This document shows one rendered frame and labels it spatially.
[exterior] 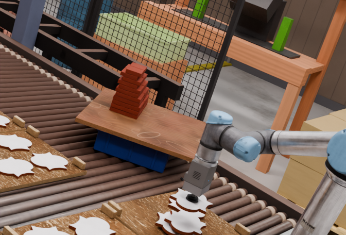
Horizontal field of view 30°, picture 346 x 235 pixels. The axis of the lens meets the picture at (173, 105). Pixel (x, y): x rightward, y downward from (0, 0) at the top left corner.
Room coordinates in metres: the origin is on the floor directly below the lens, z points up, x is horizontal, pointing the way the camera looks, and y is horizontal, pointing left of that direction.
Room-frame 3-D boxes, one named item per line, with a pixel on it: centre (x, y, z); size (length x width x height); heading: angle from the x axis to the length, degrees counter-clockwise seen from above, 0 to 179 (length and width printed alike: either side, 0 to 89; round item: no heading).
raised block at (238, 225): (2.09, -0.37, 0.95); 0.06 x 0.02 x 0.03; 53
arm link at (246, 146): (1.88, -0.24, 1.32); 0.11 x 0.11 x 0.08; 50
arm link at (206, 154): (1.93, -0.16, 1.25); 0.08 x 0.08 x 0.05
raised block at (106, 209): (1.91, 0.09, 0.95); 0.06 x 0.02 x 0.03; 54
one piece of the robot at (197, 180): (1.93, -0.14, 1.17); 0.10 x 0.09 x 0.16; 70
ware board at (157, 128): (2.63, 0.09, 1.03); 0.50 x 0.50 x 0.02; 87
